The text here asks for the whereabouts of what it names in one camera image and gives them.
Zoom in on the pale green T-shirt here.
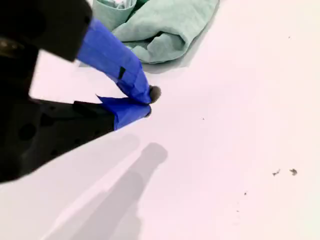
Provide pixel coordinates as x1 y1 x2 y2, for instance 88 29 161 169
92 0 221 65

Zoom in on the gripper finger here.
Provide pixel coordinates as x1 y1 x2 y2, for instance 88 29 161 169
39 0 162 105
9 94 153 180

